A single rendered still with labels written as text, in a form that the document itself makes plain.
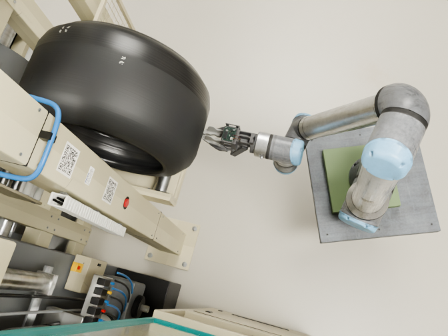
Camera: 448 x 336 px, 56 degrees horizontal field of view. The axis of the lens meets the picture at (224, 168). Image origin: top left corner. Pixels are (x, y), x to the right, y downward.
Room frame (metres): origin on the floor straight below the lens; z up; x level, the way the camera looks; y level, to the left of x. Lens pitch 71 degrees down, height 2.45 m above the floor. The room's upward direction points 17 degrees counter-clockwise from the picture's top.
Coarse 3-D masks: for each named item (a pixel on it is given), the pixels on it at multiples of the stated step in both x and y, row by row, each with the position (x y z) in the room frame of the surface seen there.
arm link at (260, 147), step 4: (260, 132) 0.56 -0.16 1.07; (260, 136) 0.54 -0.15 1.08; (264, 136) 0.53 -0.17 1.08; (268, 136) 0.53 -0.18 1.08; (256, 140) 0.53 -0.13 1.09; (260, 140) 0.52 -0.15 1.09; (264, 140) 0.52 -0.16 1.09; (268, 140) 0.51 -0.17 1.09; (256, 144) 0.51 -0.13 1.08; (260, 144) 0.51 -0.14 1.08; (264, 144) 0.51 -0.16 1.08; (256, 148) 0.50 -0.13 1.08; (260, 148) 0.50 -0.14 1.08; (264, 148) 0.49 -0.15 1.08; (256, 152) 0.49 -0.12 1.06; (260, 152) 0.49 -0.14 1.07; (264, 152) 0.48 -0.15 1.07; (256, 156) 0.49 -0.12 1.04; (260, 156) 0.48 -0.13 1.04; (264, 156) 0.47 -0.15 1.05
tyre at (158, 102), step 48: (48, 48) 0.84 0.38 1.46; (96, 48) 0.77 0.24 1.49; (144, 48) 0.75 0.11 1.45; (48, 96) 0.68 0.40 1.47; (96, 96) 0.63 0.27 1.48; (144, 96) 0.62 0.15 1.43; (192, 96) 0.64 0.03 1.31; (96, 144) 0.76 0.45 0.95; (144, 144) 0.52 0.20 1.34; (192, 144) 0.52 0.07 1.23
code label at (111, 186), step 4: (112, 180) 0.49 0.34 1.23; (108, 184) 0.47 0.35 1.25; (112, 184) 0.48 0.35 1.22; (116, 184) 0.48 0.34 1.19; (108, 188) 0.46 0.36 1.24; (112, 188) 0.47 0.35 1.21; (104, 192) 0.45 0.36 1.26; (108, 192) 0.45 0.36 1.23; (112, 192) 0.46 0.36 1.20; (104, 196) 0.44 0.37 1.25; (108, 196) 0.44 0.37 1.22; (112, 196) 0.45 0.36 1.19; (104, 200) 0.43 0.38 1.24; (108, 200) 0.43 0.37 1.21
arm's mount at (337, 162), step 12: (324, 156) 0.53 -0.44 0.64; (336, 156) 0.52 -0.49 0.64; (348, 156) 0.50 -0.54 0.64; (360, 156) 0.48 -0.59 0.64; (336, 168) 0.46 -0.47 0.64; (348, 168) 0.45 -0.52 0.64; (336, 180) 0.41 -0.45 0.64; (348, 180) 0.40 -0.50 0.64; (336, 192) 0.36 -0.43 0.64; (396, 192) 0.29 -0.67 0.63; (336, 204) 0.31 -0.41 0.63; (396, 204) 0.24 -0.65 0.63
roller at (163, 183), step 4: (160, 180) 0.55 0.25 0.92; (164, 180) 0.55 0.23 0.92; (168, 180) 0.55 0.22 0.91; (160, 184) 0.54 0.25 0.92; (164, 184) 0.53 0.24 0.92; (168, 184) 0.53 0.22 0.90; (156, 188) 0.53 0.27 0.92; (160, 188) 0.52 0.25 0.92; (164, 188) 0.52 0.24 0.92; (164, 192) 0.50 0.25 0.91
